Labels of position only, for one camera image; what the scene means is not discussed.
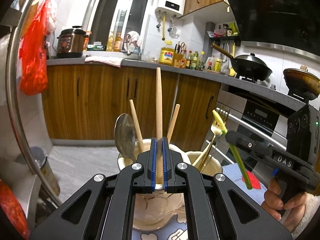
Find large steel spoon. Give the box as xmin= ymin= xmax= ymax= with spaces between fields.
xmin=114 ymin=113 xmax=137 ymax=163

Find gold fork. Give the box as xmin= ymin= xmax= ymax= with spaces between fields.
xmin=199 ymin=105 xmax=230 ymax=172

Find wooden kitchen cabinets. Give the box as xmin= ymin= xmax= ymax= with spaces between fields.
xmin=42 ymin=64 xmax=221 ymax=152

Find person right hand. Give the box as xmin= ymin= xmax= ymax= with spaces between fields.
xmin=261 ymin=178 xmax=308 ymax=232

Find blue cartoon cloth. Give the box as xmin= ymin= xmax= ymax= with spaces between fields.
xmin=131 ymin=163 xmax=268 ymax=240

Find built-in oven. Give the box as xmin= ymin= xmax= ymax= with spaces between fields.
xmin=207 ymin=89 xmax=301 ymax=170

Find trash bin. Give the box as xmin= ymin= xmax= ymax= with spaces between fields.
xmin=30 ymin=146 xmax=60 ymax=196

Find black wok with lid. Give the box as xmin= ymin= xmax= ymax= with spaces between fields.
xmin=211 ymin=43 xmax=272 ymax=81

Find brown wok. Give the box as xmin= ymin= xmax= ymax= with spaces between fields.
xmin=283 ymin=66 xmax=319 ymax=103

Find red plastic bag lower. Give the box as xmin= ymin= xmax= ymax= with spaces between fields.
xmin=1 ymin=180 xmax=30 ymax=239

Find knife block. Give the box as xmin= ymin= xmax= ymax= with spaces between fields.
xmin=173 ymin=42 xmax=187 ymax=68

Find yellow oil jug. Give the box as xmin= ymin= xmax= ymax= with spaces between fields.
xmin=159 ymin=47 xmax=174 ymax=66

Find black range hood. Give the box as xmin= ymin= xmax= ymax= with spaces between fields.
xmin=228 ymin=0 xmax=319 ymax=55

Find white towel on counter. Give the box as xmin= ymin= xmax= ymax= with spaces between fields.
xmin=85 ymin=56 xmax=123 ymax=67

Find cooking oil bottle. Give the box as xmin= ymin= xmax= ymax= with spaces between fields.
xmin=106 ymin=31 xmax=114 ymax=51
xmin=113 ymin=32 xmax=123 ymax=52

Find electric pressure cooker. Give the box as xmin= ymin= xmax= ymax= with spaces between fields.
xmin=56 ymin=25 xmax=88 ymax=59

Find red plastic bag hanging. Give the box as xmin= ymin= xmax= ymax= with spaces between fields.
xmin=19 ymin=0 xmax=56 ymax=95

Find steel rack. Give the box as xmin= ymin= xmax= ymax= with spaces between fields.
xmin=0 ymin=0 xmax=63 ymax=208

